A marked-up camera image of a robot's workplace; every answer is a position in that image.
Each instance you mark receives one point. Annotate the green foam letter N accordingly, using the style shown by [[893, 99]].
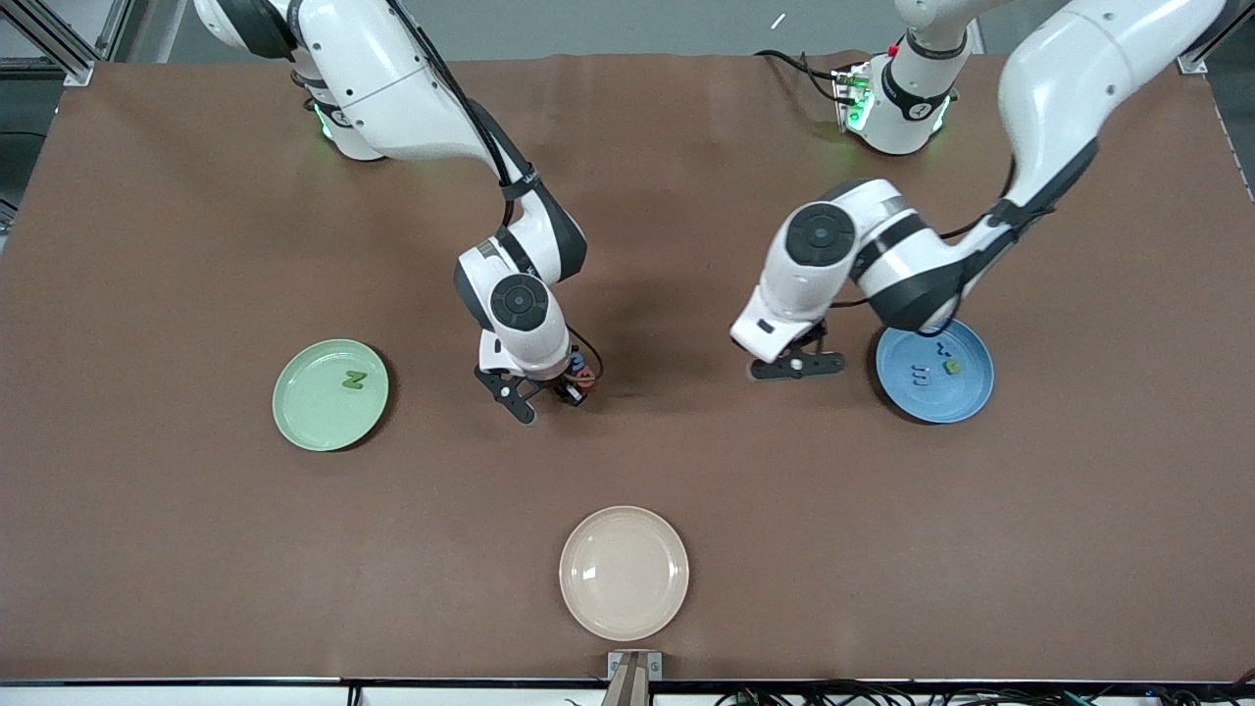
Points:
[[354, 379]]

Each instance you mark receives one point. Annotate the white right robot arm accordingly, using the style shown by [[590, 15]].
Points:
[[392, 88]]

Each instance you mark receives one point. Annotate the grey aluminium frame profile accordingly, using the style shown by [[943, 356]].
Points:
[[1201, 59], [69, 59]]

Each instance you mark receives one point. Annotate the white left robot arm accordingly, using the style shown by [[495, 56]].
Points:
[[1069, 78]]

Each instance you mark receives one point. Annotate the beige plate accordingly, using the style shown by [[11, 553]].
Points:
[[624, 574]]

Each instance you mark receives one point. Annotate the green plate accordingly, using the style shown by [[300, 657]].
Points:
[[314, 412]]

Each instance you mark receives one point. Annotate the grey camera pole bracket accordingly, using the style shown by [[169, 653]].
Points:
[[632, 677]]

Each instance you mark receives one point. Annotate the brown table mat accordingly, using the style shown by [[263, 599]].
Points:
[[196, 245]]

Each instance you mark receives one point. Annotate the blue plate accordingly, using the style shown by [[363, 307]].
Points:
[[941, 397]]

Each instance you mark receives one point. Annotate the pink foam letter Q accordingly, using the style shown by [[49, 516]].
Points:
[[585, 375]]

